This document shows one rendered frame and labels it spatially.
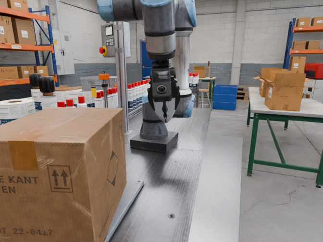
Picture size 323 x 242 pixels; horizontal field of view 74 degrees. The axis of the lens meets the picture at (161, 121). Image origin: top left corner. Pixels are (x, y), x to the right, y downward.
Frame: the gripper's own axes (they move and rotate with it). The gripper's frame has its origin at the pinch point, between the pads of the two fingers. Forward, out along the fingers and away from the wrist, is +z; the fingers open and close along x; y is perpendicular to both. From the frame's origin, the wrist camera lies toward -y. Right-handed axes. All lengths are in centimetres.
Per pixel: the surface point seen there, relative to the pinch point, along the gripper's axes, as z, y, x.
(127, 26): -14, 77, 22
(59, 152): -10.1, -24.3, 18.8
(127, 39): -8, 74, 23
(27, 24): 27, 436, 305
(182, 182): 27.8, -0.1, -4.6
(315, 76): 181, 431, -336
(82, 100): 14, 44, 45
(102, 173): 0.6, -19.9, 14.2
